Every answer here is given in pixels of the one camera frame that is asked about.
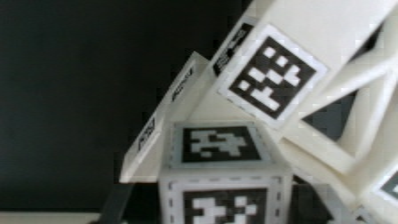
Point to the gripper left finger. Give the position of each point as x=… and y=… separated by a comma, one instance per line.
x=115, y=203

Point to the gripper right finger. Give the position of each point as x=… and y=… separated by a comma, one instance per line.
x=318, y=207

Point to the white tagged cube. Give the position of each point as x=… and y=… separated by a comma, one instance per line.
x=224, y=188

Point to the white chair back frame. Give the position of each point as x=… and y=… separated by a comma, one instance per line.
x=343, y=32

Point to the white chair seat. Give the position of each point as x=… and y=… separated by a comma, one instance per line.
x=190, y=106

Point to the white U-shaped obstacle frame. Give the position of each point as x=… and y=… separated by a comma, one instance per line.
x=46, y=218

